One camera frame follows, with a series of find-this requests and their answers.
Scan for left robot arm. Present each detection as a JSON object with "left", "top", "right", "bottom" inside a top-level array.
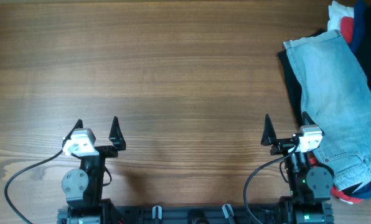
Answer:
[{"left": 57, "top": 117, "right": 126, "bottom": 224}]

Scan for light blue denim shorts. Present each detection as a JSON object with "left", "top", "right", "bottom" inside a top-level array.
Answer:
[{"left": 283, "top": 30, "right": 371, "bottom": 190}]

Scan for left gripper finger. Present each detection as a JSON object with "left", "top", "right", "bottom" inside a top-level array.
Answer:
[
  {"left": 62, "top": 119, "right": 83, "bottom": 146},
  {"left": 108, "top": 116, "right": 126, "bottom": 151}
]

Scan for black cable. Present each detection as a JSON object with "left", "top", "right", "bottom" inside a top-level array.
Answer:
[
  {"left": 243, "top": 136, "right": 300, "bottom": 224},
  {"left": 4, "top": 148, "right": 65, "bottom": 224}
]

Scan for right black cable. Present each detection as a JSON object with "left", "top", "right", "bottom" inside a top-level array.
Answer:
[{"left": 243, "top": 136, "right": 300, "bottom": 224}]

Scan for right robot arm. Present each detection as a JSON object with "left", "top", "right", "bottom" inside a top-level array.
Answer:
[{"left": 261, "top": 113, "right": 334, "bottom": 224}]

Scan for black garment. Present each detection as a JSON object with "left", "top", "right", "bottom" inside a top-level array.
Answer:
[{"left": 278, "top": 6, "right": 371, "bottom": 126}]

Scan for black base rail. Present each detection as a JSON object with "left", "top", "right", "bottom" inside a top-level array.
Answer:
[{"left": 57, "top": 203, "right": 334, "bottom": 224}]

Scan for left black cable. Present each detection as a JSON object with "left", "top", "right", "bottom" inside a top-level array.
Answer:
[{"left": 4, "top": 148, "right": 65, "bottom": 224}]

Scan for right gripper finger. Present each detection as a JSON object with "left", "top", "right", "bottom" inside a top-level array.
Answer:
[
  {"left": 301, "top": 111, "right": 316, "bottom": 126},
  {"left": 261, "top": 114, "right": 276, "bottom": 146}
]

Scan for dark blue garment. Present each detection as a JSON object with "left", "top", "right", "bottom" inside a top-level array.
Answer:
[{"left": 349, "top": 0, "right": 371, "bottom": 199}]

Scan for white garment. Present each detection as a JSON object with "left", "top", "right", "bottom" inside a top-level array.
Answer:
[{"left": 327, "top": 1, "right": 354, "bottom": 31}]

